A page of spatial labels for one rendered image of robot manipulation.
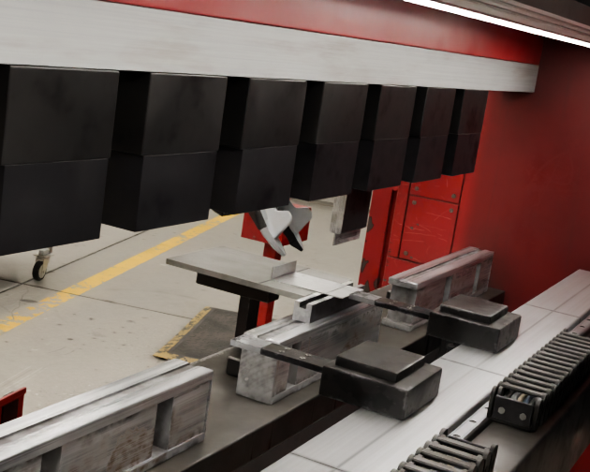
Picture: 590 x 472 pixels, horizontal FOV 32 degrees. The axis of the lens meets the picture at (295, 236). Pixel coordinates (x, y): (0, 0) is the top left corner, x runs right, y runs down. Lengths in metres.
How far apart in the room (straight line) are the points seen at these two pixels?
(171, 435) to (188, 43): 0.47
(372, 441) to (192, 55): 0.45
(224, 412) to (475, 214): 1.19
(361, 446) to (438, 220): 1.45
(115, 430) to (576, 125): 1.51
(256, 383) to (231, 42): 0.54
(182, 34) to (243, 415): 0.58
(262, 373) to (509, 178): 1.12
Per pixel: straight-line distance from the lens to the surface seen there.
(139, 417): 1.21
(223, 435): 1.37
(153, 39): 1.05
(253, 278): 1.68
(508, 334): 1.59
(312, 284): 1.69
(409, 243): 2.55
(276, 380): 1.49
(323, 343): 1.61
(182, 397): 1.27
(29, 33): 0.91
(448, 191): 2.50
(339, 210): 1.62
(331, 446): 1.10
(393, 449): 1.12
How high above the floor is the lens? 1.40
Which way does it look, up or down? 11 degrees down
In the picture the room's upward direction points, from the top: 8 degrees clockwise
